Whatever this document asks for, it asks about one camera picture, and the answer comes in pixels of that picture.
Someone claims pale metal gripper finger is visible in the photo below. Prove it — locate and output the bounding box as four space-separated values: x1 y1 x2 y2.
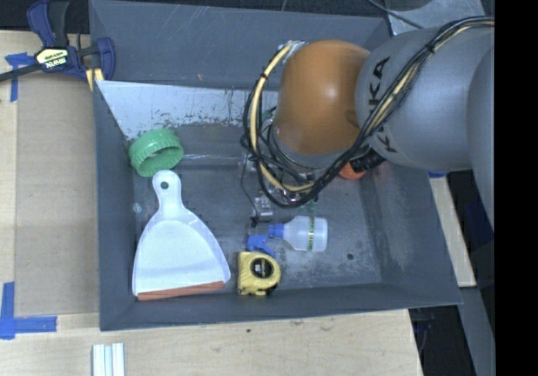
251 195 272 227
240 153 259 182

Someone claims small blue plastic piece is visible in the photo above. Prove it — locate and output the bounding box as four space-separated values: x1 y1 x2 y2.
246 234 277 258

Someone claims clear plastic bottle blue cap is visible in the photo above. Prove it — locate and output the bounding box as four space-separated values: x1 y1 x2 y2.
267 214 330 253

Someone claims orange round object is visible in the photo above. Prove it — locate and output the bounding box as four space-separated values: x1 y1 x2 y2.
338 162 367 180

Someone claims yellow tape measure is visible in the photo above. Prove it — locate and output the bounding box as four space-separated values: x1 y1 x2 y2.
236 251 282 298

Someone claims white dustpan with red-brown lip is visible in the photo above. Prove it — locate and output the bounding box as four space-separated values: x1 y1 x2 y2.
131 169 233 302

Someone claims grey metal bin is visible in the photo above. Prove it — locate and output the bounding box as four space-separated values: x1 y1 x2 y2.
87 0 464 332

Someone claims pale brown flat board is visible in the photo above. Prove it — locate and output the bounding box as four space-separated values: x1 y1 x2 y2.
14 72 102 319

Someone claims green ribbed ring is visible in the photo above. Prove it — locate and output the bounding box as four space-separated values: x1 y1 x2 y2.
128 128 185 178

